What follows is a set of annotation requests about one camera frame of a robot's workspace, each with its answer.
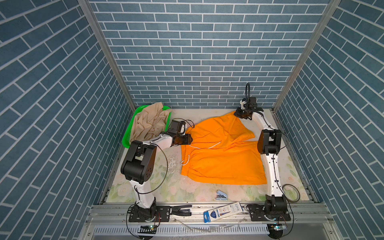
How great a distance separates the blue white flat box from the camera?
74 centimetres

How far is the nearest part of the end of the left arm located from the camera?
77 cm

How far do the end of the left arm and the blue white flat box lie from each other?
0.38 m
